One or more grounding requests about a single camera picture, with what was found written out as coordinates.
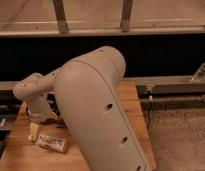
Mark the wooden table board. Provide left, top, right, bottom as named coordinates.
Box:
left=0, top=82, right=156, bottom=171

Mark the blue object at left edge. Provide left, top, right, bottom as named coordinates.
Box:
left=0, top=115, right=6, bottom=129

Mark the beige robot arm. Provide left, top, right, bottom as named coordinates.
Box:
left=13, top=46, right=152, bottom=171

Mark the left metal window post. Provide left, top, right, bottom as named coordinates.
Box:
left=53, top=0, right=68, bottom=34

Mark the black ceramic bowl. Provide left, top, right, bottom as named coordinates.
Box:
left=26, top=96, right=58, bottom=124

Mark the right metal window post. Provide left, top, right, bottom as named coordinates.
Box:
left=120, top=0, right=133, bottom=32

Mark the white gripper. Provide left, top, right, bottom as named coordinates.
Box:
left=28, top=101, right=52, bottom=142

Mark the metal window post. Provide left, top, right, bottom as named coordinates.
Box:
left=120, top=0, right=133, bottom=32
left=53, top=0, right=68, bottom=34

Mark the white labelled bottle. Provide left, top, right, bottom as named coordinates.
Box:
left=28, top=134, right=67, bottom=153

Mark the small red toy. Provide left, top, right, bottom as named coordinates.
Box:
left=56, top=119, right=67, bottom=129

